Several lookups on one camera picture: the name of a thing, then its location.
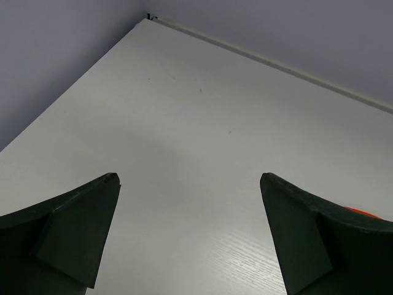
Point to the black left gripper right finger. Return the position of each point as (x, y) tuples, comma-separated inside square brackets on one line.
[(325, 248)]

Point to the orange t shirt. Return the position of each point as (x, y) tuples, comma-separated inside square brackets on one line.
[(363, 213)]

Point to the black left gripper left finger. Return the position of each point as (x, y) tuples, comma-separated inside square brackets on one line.
[(56, 246)]

